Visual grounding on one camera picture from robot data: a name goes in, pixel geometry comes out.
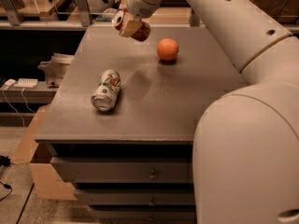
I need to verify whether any red soda can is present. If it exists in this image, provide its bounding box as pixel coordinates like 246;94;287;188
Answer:
112;9;150;42

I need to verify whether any white cable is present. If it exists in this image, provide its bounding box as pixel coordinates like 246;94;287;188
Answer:
1;78;36;129

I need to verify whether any white green soda can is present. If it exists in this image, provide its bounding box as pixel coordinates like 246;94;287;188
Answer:
91;69;121;112

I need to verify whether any white plastic bracket part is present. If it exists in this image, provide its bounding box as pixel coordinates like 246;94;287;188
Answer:
37;53;74;87

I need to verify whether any grey drawer cabinet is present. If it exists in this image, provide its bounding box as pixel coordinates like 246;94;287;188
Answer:
36;27;246;222

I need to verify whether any cardboard box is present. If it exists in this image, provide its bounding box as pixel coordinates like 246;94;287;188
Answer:
12;105;76;201

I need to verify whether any white power strip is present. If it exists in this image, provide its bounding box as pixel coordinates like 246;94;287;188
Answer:
14;78;38;89

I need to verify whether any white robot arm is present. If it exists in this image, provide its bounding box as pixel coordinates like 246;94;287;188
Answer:
186;0;299;224

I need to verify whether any orange fruit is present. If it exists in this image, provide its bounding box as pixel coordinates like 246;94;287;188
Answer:
157;38;178;62

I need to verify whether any black floor cable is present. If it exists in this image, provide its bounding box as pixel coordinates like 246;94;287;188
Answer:
0;155;13;203

